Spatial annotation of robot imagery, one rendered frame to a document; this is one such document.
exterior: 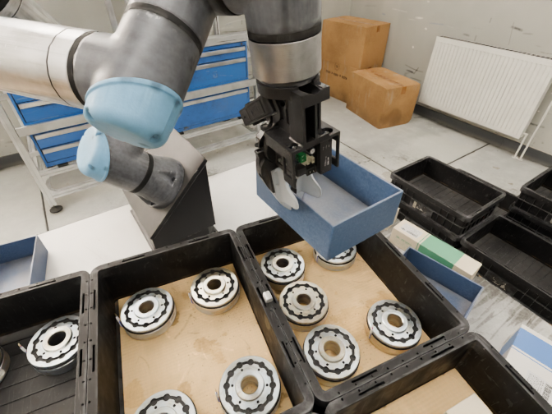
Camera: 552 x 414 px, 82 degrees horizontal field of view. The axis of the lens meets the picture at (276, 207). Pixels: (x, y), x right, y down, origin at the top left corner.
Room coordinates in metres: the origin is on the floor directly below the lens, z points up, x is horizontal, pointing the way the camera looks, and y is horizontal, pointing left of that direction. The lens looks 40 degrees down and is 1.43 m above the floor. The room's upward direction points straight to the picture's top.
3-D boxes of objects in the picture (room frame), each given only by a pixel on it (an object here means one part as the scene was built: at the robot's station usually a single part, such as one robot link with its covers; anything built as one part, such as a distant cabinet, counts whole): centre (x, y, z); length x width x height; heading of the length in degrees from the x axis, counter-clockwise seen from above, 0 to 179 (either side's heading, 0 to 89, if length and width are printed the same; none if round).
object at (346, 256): (0.54, -0.14, 0.86); 0.10 x 0.10 x 0.01
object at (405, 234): (0.64, -0.46, 0.73); 0.24 x 0.06 x 0.06; 40
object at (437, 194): (1.18, -0.77, 0.37); 0.40 x 0.30 x 0.45; 34
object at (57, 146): (1.94, 1.18, 0.60); 0.72 x 0.03 x 0.56; 124
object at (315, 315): (0.38, -0.06, 0.86); 0.10 x 0.10 x 0.01
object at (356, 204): (0.44, -0.08, 1.10); 0.20 x 0.15 x 0.07; 35
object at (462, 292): (0.50, -0.40, 0.74); 0.20 x 0.15 x 0.07; 45
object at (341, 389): (0.41, -0.12, 0.92); 0.40 x 0.30 x 0.02; 23
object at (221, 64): (2.39, 0.52, 0.60); 0.72 x 0.03 x 0.56; 124
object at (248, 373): (0.22, 0.04, 0.86); 0.05 x 0.05 x 0.01
